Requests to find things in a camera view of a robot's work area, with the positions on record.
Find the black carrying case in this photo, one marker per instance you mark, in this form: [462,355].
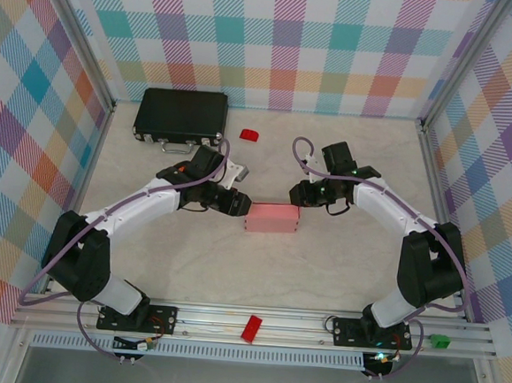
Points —
[178,110]

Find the red toy brick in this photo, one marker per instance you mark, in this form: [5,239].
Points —
[252,328]

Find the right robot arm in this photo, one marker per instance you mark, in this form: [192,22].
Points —
[390,313]

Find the aluminium frame rail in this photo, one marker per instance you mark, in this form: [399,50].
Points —
[210,318]

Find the aluminium side rail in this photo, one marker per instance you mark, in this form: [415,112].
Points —
[441,215]
[88,174]

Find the small red rounded block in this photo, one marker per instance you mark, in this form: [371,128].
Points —
[249,134]

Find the yellow power connector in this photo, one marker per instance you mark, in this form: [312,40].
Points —
[146,344]
[382,357]

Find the green toy block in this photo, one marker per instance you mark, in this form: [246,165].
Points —
[440,341]

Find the pink cloth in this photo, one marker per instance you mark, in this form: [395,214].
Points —
[271,219]

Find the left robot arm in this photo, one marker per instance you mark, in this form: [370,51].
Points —
[119,296]

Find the aluminium frame post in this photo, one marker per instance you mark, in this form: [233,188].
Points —
[85,40]
[462,61]

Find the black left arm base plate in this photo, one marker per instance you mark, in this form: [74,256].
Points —
[164,319]

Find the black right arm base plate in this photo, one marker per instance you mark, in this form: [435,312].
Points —
[344,331]

